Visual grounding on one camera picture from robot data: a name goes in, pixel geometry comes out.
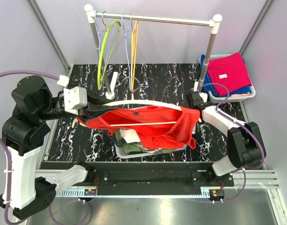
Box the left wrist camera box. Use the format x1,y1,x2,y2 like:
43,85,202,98
57,75,88,116

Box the lime green hanger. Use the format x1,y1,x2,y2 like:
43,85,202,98
97,20,121,90

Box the magenta folded shirt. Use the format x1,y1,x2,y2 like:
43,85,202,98
207,52,252,96

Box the olive printed tank top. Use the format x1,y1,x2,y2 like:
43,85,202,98
108,130,179,155

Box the yellow hanger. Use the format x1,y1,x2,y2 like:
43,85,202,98
130,20,139,93

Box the pink tank top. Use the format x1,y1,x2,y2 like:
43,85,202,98
120,128,141,143

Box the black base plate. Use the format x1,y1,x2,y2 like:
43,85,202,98
39,161,264,196

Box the white wooden hanger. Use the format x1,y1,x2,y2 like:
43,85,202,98
73,76,203,128

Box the light blue wire hanger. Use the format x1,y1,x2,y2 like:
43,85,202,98
94,9,111,73

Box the blue folded shirt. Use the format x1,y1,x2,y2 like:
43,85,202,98
199,54,256,102

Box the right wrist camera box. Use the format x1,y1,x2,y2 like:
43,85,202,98
199,92,208,103

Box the white laundry basket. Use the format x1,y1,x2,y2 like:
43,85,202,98
113,105,188,159

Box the clothes rack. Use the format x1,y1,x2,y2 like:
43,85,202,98
84,4,223,99

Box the grey basket with clothes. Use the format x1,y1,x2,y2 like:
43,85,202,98
203,54,256,104

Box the black marble mat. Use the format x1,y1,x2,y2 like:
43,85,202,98
41,63,252,163

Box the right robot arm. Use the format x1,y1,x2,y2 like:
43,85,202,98
186,91,266,186

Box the red tank top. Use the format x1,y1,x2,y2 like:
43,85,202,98
84,105,200,150

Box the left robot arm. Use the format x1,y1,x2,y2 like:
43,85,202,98
0,71,114,221

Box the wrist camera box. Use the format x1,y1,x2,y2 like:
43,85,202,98
199,92,208,103
57,75,88,116

